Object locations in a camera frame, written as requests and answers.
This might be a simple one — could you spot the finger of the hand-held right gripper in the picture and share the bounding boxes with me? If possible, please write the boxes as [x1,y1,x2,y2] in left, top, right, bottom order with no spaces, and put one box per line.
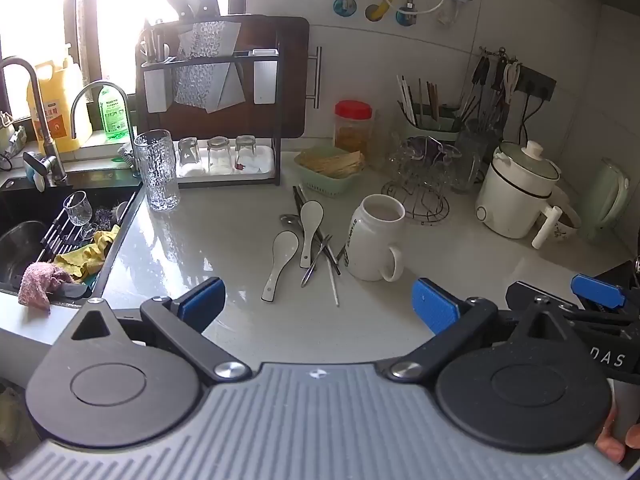
[505,282,576,318]
[571,274,640,328]

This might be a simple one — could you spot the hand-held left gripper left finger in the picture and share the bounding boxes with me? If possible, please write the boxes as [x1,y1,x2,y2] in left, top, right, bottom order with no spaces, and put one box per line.
[71,276,251,382]

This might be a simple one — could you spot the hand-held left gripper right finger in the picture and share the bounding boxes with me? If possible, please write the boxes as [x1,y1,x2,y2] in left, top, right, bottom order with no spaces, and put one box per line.
[390,277,581,382]

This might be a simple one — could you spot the white ceramic mug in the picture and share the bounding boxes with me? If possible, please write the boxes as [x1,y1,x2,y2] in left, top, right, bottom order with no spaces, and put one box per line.
[345,193,405,282]

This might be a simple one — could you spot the white ceramic spoon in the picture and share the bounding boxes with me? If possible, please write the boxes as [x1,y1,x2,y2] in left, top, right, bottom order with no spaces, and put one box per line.
[261,230,300,303]
[299,200,324,269]

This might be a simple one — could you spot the white chopstick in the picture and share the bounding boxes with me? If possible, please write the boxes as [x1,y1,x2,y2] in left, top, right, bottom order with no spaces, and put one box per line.
[327,255,340,307]

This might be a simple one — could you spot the silver metal spoon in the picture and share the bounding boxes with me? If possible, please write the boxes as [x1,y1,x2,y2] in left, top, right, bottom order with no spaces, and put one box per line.
[279,214,346,263]

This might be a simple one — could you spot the bunch of slim cooking utensils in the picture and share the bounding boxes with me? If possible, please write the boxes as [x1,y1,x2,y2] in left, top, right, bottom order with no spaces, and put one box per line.
[450,91,506,133]

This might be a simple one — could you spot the row of hanging utensils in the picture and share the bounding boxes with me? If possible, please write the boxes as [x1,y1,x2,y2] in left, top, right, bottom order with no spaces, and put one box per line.
[457,46,523,136]

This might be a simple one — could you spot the person's right hand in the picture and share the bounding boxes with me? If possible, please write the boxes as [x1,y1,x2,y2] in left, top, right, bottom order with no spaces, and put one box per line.
[595,420,640,466]

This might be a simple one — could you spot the floral ceramic bowl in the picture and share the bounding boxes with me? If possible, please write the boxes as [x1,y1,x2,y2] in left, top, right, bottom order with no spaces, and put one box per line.
[547,194,583,242]

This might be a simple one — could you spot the green electric kettle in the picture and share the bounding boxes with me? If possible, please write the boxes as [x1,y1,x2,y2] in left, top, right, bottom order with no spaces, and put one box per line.
[580,158,631,243]

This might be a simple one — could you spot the white electric pot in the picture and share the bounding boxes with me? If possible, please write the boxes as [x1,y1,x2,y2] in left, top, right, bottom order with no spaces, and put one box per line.
[475,140,565,251]

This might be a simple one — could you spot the yellow cloth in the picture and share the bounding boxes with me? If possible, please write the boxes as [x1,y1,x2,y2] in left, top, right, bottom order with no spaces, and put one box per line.
[52,225,122,281]

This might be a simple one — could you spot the textured glass pitcher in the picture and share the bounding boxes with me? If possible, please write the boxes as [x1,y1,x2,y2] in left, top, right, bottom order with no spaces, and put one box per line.
[133,130,180,212]
[454,122,485,193]

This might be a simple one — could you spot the crystal stemmed glass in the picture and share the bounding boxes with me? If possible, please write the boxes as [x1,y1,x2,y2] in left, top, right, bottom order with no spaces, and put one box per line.
[439,144,464,188]
[414,140,447,183]
[387,139,417,183]

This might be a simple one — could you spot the clear drinking glass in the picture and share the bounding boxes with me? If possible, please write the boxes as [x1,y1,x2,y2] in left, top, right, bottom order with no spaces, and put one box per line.
[177,137,201,176]
[206,136,231,175]
[234,135,259,171]

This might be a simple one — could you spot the white tray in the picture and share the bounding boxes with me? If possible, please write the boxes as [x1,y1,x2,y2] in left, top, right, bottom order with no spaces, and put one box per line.
[176,144,277,181]

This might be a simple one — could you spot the roll-up sink rack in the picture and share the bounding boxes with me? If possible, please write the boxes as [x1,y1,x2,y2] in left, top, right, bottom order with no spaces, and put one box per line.
[32,190,137,273]

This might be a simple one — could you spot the wine glass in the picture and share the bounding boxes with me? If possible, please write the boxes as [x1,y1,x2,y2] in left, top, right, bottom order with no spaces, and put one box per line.
[62,191,97,241]

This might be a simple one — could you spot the purple cup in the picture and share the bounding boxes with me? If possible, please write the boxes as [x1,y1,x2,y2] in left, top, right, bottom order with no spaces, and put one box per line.
[410,137,443,159]

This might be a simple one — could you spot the pink cloth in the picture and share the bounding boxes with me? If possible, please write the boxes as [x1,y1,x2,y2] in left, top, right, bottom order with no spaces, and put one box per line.
[18,262,75,317]

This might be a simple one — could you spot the green plastic basket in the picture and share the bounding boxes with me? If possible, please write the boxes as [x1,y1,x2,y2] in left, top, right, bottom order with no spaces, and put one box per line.
[294,147,366,197]

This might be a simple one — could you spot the clear tall glass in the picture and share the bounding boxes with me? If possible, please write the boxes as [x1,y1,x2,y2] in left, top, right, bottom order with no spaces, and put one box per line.
[375,110,401,168]

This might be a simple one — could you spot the steel pot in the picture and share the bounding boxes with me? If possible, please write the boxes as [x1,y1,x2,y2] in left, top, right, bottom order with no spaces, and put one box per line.
[0,220,51,288]

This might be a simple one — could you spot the red lid plastic jar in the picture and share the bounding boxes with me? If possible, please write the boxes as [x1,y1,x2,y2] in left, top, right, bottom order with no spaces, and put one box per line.
[334,100,375,161]

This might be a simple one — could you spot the green detergent bottle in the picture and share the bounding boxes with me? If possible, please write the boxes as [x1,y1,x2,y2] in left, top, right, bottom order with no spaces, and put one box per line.
[98,85,132,142]

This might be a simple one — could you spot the bundle of assorted chopsticks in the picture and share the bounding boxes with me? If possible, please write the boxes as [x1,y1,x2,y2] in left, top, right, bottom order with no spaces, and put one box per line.
[396,74,442,128]

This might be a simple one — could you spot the black sink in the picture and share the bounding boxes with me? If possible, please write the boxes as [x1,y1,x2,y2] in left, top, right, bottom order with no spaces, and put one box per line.
[0,167,144,308]

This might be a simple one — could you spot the patterned kitchen knife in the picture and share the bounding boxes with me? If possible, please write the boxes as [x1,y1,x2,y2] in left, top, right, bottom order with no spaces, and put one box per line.
[194,0,247,114]
[159,0,237,108]

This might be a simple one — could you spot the dark power strip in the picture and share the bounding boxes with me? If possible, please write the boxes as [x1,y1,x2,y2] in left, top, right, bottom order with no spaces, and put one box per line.
[515,65,557,100]

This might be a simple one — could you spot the white rack holder box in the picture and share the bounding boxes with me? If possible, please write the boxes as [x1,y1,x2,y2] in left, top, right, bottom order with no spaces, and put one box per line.
[252,48,279,106]
[143,62,174,114]

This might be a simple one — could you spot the dark gooseneck faucet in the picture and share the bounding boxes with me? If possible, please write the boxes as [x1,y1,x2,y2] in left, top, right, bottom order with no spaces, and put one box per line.
[0,57,69,187]

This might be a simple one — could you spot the chrome faucet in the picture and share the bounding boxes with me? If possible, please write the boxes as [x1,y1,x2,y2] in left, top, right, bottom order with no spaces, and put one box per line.
[70,81,132,141]

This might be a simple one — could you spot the yellow oil jug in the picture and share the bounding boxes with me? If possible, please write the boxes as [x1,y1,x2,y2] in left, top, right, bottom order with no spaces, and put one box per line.
[30,57,94,153]

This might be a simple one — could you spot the black metal rack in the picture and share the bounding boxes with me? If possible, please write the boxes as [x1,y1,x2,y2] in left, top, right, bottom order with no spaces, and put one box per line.
[135,15,283,188]

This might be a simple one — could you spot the wire glass rack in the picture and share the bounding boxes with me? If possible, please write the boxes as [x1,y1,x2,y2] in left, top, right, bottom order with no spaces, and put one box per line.
[381,180,451,225]

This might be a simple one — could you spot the black power cable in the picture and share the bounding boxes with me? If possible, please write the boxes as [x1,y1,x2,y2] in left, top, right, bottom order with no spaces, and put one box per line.
[519,92,548,146]

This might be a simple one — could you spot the steel bar handle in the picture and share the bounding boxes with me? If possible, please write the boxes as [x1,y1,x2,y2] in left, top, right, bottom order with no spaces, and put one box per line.
[307,46,322,109]

